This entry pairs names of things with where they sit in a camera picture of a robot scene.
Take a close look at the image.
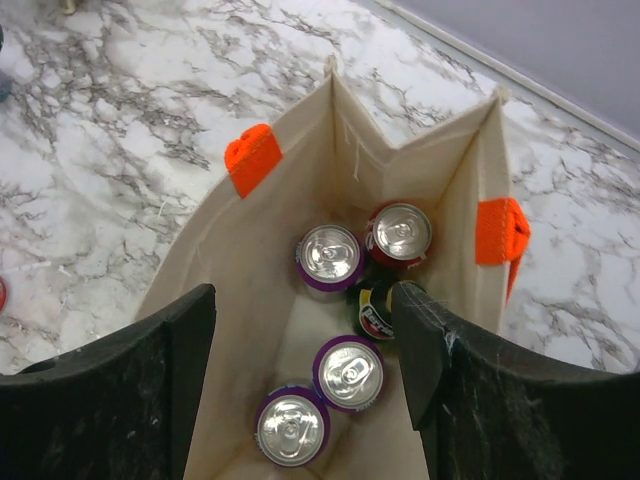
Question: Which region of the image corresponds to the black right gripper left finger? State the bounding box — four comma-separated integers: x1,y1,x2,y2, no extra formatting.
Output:
1,284,216,479

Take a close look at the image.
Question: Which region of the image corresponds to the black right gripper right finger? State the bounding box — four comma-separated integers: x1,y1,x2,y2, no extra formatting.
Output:
391,282,639,479

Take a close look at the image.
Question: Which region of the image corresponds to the purple soda can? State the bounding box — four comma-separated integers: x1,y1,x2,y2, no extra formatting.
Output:
295,224,365,301
254,384,331,468
312,335,385,413

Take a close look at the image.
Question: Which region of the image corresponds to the beige canvas tote bag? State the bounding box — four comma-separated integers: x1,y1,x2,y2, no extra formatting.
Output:
139,64,528,479

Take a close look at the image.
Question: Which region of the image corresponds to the purple soda can front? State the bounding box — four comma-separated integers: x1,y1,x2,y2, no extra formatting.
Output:
254,384,331,468

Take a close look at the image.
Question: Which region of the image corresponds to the red soda can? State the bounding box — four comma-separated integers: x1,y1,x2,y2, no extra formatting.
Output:
364,201,433,270
0,277,9,313

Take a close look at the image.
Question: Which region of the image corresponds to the red soda can front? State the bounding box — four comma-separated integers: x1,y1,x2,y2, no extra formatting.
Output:
0,277,9,313

